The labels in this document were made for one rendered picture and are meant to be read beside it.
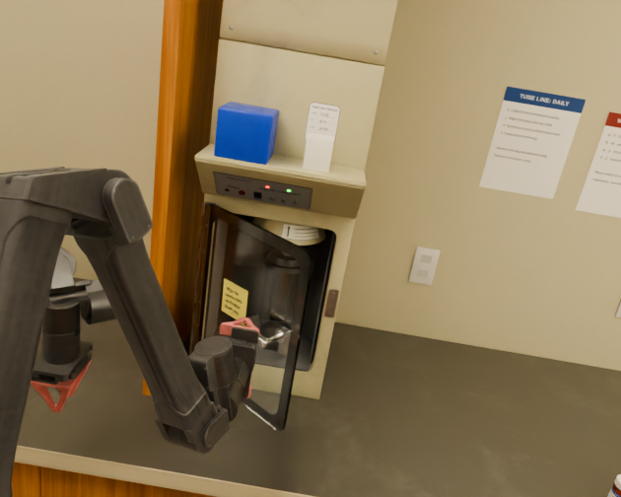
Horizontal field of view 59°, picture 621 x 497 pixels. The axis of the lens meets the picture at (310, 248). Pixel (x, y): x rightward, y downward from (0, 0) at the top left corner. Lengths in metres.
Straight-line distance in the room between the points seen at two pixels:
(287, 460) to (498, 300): 0.87
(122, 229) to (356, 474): 0.77
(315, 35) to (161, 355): 0.66
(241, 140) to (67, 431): 0.68
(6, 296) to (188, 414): 0.32
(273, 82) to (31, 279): 0.67
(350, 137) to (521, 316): 0.92
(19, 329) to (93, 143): 1.17
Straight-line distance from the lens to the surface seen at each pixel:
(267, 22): 1.12
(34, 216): 0.58
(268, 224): 1.22
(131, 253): 0.67
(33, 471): 1.32
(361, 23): 1.11
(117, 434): 1.24
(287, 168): 1.04
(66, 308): 0.95
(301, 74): 1.11
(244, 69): 1.12
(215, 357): 0.84
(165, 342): 0.74
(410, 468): 1.26
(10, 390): 0.61
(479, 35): 1.57
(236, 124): 1.03
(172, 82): 1.06
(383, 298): 1.71
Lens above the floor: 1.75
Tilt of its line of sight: 21 degrees down
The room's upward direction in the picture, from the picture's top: 10 degrees clockwise
